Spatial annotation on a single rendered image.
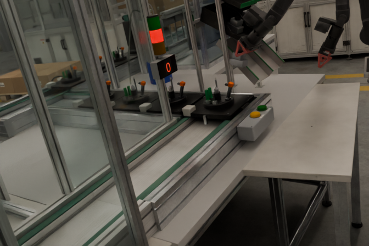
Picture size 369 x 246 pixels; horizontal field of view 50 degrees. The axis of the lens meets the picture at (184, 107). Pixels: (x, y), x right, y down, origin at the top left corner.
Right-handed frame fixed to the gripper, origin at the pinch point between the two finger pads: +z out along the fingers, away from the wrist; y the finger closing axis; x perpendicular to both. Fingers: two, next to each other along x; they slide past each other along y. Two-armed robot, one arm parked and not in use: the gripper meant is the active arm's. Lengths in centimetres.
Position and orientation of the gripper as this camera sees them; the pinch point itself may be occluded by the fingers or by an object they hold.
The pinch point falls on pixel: (239, 54)
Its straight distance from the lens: 179.8
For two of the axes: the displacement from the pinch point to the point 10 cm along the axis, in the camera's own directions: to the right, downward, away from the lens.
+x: 5.6, 7.9, -2.4
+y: -6.7, 2.6, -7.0
